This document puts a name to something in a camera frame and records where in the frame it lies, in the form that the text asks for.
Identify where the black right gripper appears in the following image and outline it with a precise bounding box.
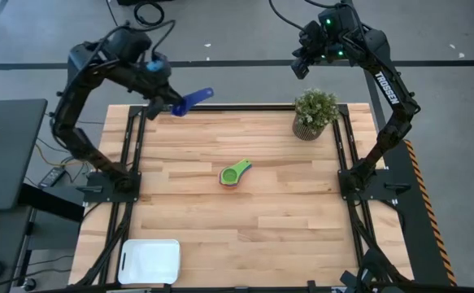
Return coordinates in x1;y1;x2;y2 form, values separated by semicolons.
289;4;362;81

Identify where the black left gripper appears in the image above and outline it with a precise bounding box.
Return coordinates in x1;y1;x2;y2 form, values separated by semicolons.
137;55;185;121

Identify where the small indigo measuring cup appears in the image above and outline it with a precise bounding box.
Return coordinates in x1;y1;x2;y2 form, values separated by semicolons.
170;86;215;118

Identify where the yellow measuring cup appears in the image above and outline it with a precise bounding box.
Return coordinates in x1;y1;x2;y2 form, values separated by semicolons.
219;160;254;187

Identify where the white plastic basket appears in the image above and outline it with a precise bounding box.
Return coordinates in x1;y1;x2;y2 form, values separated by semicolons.
117;238;182;286

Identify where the potted plant in ribbed pot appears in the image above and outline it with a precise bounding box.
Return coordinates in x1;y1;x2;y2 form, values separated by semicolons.
292;87;341;142

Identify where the black power adapter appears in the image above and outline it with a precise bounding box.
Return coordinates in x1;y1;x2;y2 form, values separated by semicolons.
37;166;67;189

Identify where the grey desk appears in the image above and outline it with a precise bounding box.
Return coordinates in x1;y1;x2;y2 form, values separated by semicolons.
0;98;49;212

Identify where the black platform with hazard stripe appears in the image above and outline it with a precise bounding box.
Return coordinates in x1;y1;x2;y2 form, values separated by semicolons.
378;139;458;286

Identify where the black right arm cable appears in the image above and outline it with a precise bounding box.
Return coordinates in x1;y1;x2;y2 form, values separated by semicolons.
267;0;305;33

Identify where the black metal table frame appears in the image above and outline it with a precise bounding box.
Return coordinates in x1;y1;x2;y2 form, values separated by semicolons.
73;103;415;293

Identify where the coiled black cable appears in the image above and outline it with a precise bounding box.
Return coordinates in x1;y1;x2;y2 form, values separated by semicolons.
133;1;166;28

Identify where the long black floor cable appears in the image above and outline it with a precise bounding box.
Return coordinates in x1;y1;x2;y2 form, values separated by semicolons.
105;0;118;26

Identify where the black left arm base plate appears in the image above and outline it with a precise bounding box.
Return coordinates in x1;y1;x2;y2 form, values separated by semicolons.
76;170;142;203

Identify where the yellow cable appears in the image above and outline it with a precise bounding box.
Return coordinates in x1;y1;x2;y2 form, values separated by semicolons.
34;142;84;168

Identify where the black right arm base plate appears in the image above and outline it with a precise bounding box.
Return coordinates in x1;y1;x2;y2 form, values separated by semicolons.
338;168;412;203

